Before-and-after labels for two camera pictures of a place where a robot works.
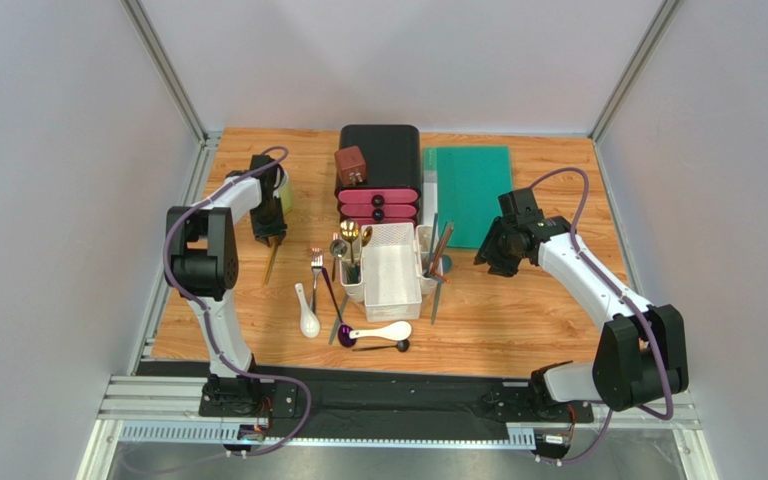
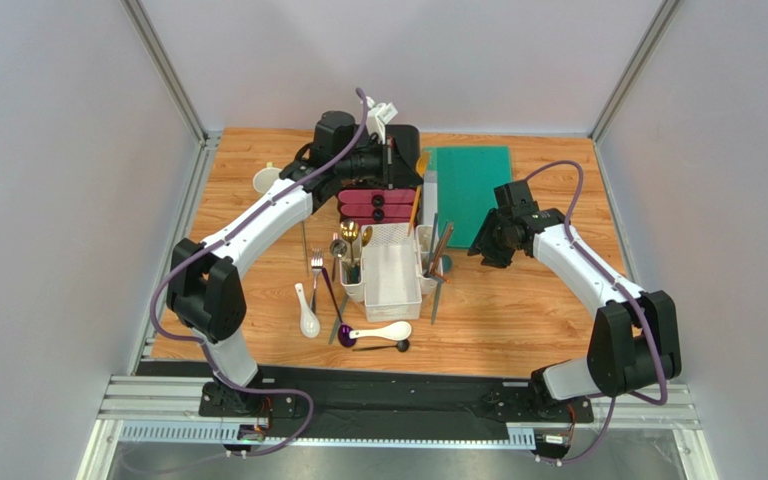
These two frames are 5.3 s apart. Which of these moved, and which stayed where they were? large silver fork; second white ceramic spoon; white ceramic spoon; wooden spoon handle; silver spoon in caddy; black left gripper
Moved: black left gripper; wooden spoon handle
Stayed: second white ceramic spoon; white ceramic spoon; large silver fork; silver spoon in caddy
